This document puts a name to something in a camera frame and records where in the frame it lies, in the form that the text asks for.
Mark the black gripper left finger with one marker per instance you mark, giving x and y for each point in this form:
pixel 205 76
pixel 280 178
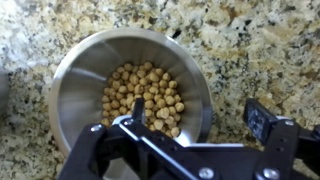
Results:
pixel 100 150

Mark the pile of chickpeas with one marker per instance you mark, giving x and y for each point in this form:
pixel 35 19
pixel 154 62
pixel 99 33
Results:
pixel 143 90

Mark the small steel bowl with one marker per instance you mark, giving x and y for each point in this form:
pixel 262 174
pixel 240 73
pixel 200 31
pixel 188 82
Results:
pixel 83 83

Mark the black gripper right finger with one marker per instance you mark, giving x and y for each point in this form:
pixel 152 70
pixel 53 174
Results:
pixel 280 146

